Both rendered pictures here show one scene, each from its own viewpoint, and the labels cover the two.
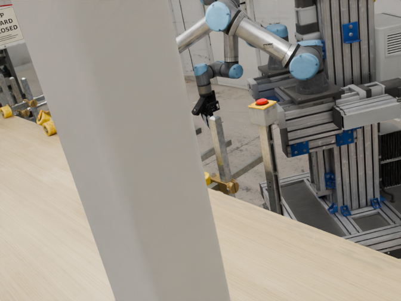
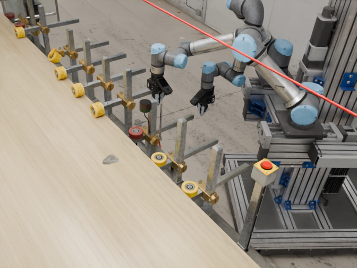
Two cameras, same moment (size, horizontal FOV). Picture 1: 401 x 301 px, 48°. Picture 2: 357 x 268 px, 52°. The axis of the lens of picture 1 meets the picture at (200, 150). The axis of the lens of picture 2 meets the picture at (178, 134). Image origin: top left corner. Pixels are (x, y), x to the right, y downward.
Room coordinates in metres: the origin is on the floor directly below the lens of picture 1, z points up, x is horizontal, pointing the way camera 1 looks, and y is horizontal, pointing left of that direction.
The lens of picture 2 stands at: (0.41, 0.17, 2.17)
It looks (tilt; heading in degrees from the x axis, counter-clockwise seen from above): 38 degrees down; 357
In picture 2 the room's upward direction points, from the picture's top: 5 degrees clockwise
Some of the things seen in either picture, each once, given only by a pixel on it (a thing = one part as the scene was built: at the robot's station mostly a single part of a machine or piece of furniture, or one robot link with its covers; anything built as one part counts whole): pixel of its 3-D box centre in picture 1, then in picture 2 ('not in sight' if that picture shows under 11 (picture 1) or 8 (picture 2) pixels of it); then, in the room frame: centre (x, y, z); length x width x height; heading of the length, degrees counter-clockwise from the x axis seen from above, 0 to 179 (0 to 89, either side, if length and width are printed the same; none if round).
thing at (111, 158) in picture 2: not in sight; (109, 158); (1.79, 0.42, 0.91); 0.09 x 0.07 x 0.02; 121
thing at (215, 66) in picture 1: (218, 69); (223, 69); (2.38, -0.18, 1.13); 0.11 x 0.11 x 0.08; 35
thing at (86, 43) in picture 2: not in sight; (88, 72); (2.64, 0.68, 0.91); 0.03 x 0.03 x 0.48; 37
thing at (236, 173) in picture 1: (236, 174); (218, 182); (1.74, -0.13, 0.82); 0.43 x 0.03 x 0.04; 127
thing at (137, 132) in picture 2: not in sight; (136, 137); (2.03, 0.31, 0.85); 0.08 x 0.08 x 0.11
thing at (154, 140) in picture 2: not in sight; (149, 135); (2.06, 0.24, 0.85); 0.13 x 0.06 x 0.05; 37
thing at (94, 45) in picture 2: not in sight; (86, 47); (2.95, 0.75, 0.95); 0.36 x 0.03 x 0.03; 127
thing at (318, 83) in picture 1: (311, 79); (303, 114); (2.00, -0.57, 1.09); 0.15 x 0.15 x 0.10
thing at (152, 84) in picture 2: not in sight; (156, 80); (2.20, 0.21, 1.13); 0.09 x 0.08 x 0.12; 37
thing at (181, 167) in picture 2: not in sight; (176, 162); (1.86, 0.09, 0.83); 0.13 x 0.06 x 0.05; 37
